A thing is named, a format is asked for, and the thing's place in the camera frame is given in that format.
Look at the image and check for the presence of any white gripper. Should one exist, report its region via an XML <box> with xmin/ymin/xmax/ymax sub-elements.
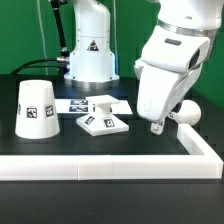
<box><xmin>135</xmin><ymin>26</ymin><xmax>210</xmax><ymax>134</ymax></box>

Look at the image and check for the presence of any white lamp bulb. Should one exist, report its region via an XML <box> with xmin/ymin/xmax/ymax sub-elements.
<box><xmin>169</xmin><ymin>100</ymin><xmax>201</xmax><ymax>126</ymax></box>

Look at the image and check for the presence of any white lamp base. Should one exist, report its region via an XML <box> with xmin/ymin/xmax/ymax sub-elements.
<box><xmin>76</xmin><ymin>95</ymin><xmax>129</xmax><ymax>136</ymax></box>

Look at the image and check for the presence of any white lamp shade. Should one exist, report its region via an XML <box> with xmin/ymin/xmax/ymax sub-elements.
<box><xmin>15</xmin><ymin>80</ymin><xmax>60</xmax><ymax>139</ymax></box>

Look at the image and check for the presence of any white L-shaped fence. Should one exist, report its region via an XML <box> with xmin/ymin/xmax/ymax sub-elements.
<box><xmin>0</xmin><ymin>124</ymin><xmax>223</xmax><ymax>181</ymax></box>

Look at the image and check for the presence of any white tag sheet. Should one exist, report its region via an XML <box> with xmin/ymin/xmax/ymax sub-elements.
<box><xmin>55</xmin><ymin>99</ymin><xmax>132</xmax><ymax>115</ymax></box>

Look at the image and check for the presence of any black cable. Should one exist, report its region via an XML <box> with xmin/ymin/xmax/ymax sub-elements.
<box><xmin>10</xmin><ymin>57</ymin><xmax>70</xmax><ymax>75</ymax></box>

